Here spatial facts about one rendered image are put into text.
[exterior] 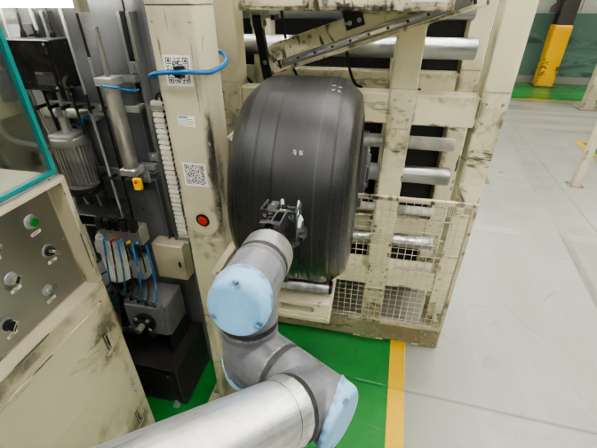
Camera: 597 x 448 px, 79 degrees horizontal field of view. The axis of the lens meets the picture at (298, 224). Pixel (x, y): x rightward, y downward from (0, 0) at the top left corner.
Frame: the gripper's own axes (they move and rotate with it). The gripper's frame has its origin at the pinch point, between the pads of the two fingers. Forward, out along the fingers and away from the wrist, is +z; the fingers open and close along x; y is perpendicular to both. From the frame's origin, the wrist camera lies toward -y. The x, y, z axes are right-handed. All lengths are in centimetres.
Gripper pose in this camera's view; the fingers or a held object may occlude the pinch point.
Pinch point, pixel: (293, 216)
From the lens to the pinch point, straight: 82.7
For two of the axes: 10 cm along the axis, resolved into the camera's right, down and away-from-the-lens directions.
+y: 0.2, -9.0, -4.3
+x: -9.8, -1.1, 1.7
